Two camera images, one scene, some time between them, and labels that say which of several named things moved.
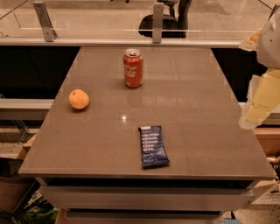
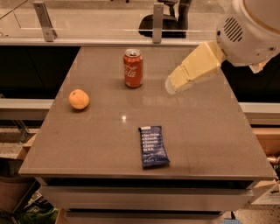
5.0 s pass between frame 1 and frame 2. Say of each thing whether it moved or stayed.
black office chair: stayed
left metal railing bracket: stayed
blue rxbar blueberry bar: stayed
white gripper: moved
